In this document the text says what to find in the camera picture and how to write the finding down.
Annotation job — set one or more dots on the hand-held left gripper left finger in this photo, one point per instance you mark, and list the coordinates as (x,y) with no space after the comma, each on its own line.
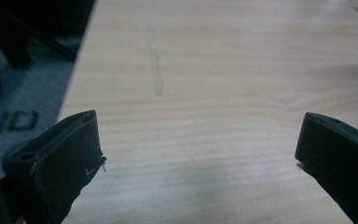
(62,161)

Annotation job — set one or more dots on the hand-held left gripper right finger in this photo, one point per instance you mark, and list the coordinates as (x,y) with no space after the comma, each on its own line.
(341,155)

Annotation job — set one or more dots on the black metal stand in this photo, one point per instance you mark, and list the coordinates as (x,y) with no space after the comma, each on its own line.
(9,40)

